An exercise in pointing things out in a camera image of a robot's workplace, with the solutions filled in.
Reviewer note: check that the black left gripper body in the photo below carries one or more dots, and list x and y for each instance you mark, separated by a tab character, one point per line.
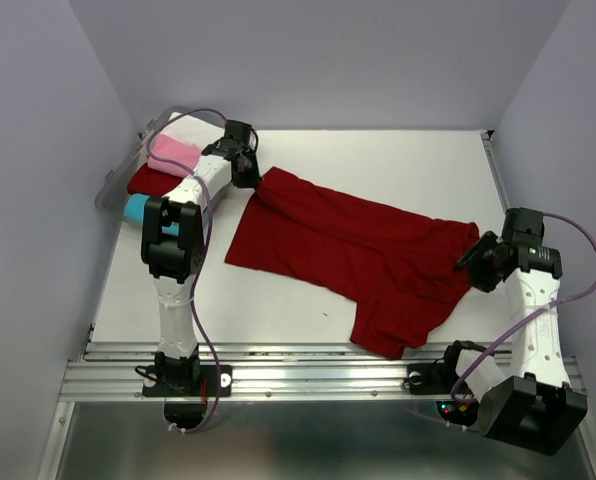
249	176

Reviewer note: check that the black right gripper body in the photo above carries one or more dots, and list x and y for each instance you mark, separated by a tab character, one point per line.
482	269

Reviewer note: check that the clear plastic storage bin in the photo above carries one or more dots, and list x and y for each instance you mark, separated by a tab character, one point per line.
114	195

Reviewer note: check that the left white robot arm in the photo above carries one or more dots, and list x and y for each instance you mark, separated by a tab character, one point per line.
175	261

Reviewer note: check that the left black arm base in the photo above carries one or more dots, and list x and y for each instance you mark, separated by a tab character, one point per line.
184	378

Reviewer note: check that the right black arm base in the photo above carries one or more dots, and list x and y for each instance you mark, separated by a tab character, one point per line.
439	376

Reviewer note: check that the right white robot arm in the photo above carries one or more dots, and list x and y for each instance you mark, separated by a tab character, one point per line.
517	389

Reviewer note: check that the rolled white t shirt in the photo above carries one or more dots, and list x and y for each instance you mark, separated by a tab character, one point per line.
193	131

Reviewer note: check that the rolled pink t shirt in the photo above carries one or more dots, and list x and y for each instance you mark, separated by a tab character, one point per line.
175	158

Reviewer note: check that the rolled dark red t shirt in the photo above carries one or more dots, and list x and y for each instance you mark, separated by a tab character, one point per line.
180	190

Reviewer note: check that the rolled cyan t shirt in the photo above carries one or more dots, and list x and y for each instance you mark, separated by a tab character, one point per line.
134	214

